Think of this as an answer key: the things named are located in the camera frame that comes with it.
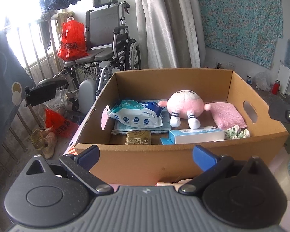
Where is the pink mesh sponge cloth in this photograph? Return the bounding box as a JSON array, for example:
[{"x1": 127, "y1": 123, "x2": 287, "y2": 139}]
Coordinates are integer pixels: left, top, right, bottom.
[{"x1": 210, "y1": 102, "x2": 247, "y2": 130}]

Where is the pink white plush toy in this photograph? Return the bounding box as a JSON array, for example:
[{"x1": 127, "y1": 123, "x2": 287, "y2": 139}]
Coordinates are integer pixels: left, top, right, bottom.
[{"x1": 158, "y1": 90, "x2": 212, "y2": 129}]

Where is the red bottle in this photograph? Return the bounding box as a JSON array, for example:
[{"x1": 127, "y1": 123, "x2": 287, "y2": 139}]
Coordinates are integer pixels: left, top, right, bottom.
[{"x1": 271, "y1": 80, "x2": 280, "y2": 95}]

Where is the white water dispenser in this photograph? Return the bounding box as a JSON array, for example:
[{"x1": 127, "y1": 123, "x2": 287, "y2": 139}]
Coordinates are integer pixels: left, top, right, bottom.
[{"x1": 278, "y1": 64, "x2": 290, "y2": 95}]

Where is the green white scrunchie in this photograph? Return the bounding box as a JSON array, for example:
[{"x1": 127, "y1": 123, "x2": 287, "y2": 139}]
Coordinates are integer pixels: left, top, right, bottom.
[{"x1": 224, "y1": 125, "x2": 250, "y2": 140}]

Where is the blue white mask box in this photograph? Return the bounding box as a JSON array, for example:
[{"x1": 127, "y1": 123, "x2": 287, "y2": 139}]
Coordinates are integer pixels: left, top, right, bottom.
[{"x1": 160, "y1": 126, "x2": 225, "y2": 145}]

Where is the brown cardboard box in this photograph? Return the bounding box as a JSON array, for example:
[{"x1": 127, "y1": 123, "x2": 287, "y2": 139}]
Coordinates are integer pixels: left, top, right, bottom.
[{"x1": 70, "y1": 68, "x2": 289, "y2": 185}]

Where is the red bag on floor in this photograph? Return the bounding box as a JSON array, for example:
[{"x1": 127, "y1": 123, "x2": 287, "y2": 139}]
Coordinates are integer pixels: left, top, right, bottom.
[{"x1": 45, "y1": 109, "x2": 79, "y2": 138}]

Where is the clear tape roll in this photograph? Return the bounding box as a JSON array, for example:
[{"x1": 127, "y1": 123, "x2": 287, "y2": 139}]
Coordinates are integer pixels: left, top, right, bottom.
[{"x1": 274, "y1": 154, "x2": 290, "y2": 200}]

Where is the gold small box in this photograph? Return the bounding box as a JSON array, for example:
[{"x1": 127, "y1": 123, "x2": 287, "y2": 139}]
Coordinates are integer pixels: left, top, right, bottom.
[{"x1": 125, "y1": 130, "x2": 151, "y2": 145}]

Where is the white blue wet wipes pack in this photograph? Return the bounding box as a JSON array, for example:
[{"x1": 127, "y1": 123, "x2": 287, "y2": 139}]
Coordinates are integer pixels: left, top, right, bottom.
[{"x1": 108, "y1": 100, "x2": 163, "y2": 128}]

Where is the black footrest pad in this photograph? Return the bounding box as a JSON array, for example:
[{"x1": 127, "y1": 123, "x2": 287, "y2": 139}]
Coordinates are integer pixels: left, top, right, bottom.
[{"x1": 25, "y1": 78, "x2": 68, "y2": 107}]

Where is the teal floral cloth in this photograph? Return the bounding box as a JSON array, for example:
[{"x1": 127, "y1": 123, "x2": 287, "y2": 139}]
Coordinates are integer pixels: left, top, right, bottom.
[{"x1": 199, "y1": 0, "x2": 283, "y2": 69}]

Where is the dark blue patterned curtain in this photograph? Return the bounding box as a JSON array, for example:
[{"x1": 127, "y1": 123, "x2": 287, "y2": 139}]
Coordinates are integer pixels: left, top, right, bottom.
[{"x1": 0, "y1": 32, "x2": 34, "y2": 145}]

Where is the grey wheelchair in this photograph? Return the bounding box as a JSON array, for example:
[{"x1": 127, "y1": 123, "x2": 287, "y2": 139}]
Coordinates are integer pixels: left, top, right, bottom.
[{"x1": 62, "y1": 0, "x2": 141, "y2": 115}]

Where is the red plastic bag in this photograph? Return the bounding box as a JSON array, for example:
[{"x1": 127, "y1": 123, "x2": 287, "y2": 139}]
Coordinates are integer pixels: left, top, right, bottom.
[{"x1": 57, "y1": 17, "x2": 89, "y2": 61}]

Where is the grey curtain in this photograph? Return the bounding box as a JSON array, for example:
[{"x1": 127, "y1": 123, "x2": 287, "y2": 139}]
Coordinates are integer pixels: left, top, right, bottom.
[{"x1": 135, "y1": 0, "x2": 206, "y2": 69}]

